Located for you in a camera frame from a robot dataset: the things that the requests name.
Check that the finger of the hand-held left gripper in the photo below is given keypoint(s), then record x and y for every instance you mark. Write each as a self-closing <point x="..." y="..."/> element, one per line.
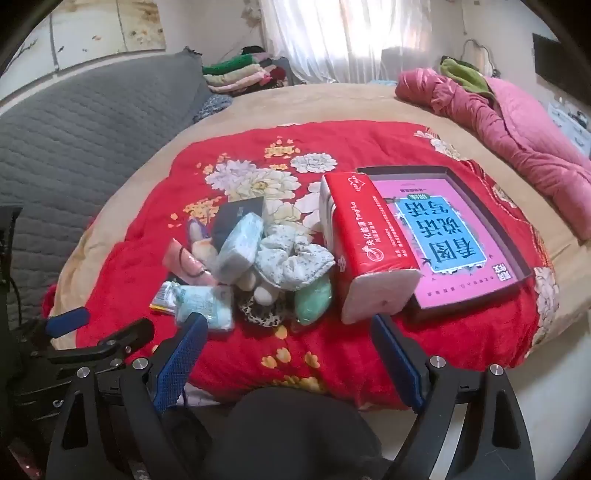
<point x="124" y="337"/>
<point x="69" y="321"/>

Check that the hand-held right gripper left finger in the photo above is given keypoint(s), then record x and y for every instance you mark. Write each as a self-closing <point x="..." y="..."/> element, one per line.
<point x="182" y="364"/>

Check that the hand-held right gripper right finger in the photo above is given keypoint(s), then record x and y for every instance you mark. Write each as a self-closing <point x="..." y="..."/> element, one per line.
<point x="399" y="364"/>

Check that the light blue tissue pack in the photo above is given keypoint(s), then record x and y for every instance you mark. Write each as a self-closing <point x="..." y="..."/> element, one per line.
<point x="207" y="304"/>
<point x="238" y="249"/>

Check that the leopard print scrunchie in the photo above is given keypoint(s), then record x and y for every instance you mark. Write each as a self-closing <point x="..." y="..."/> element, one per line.
<point x="258" y="316"/>

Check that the pink pouch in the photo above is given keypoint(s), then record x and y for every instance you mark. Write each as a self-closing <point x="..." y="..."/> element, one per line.
<point x="184" y="263"/>

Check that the plush bear with purple bow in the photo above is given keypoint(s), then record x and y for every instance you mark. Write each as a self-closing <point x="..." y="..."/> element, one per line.
<point x="203" y="251"/>

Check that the red tissue pack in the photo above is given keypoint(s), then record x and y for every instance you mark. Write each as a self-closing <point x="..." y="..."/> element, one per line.
<point x="364" y="230"/>

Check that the floral scrunchie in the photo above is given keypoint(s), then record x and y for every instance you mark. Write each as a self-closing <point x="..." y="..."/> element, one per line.
<point x="291" y="263"/>

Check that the dark blue box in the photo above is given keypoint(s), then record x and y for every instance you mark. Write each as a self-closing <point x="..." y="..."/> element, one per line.
<point x="233" y="219"/>

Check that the green yellow snack packet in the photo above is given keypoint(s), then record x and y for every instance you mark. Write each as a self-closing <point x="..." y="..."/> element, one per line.
<point x="164" y="297"/>

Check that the person's black trousers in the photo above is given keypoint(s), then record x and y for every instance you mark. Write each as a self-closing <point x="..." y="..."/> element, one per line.
<point x="300" y="429"/>

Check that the grey quilted sofa cover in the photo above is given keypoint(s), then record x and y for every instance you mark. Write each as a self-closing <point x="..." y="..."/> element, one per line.
<point x="69" y="152"/>

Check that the pink book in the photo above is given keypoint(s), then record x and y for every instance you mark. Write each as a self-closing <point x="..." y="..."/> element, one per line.
<point x="461" y="198"/>

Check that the red floral blanket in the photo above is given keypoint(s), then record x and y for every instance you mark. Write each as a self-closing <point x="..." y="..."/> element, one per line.
<point x="369" y="152"/>

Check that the blue knit cloth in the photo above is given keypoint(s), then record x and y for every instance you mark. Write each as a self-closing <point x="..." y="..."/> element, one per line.
<point x="212" y="106"/>

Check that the pink quilt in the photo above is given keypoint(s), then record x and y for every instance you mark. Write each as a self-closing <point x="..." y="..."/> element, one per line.
<point x="517" y="124"/>

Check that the pile of folded clothes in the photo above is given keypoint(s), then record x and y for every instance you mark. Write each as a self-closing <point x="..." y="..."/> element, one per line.
<point x="235" y="74"/>

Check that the green cloth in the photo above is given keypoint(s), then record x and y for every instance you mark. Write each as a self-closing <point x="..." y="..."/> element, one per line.
<point x="466" y="76"/>

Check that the white drawer cabinet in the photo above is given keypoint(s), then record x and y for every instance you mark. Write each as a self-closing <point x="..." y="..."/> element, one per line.
<point x="568" y="120"/>

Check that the white sheer curtain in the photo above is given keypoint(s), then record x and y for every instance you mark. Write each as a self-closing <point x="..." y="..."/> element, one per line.
<point x="332" y="37"/>

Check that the black television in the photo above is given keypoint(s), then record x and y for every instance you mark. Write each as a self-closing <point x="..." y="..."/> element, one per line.
<point x="554" y="53"/>

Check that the floral wall painting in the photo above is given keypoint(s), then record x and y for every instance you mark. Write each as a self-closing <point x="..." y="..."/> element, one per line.
<point x="92" y="27"/>

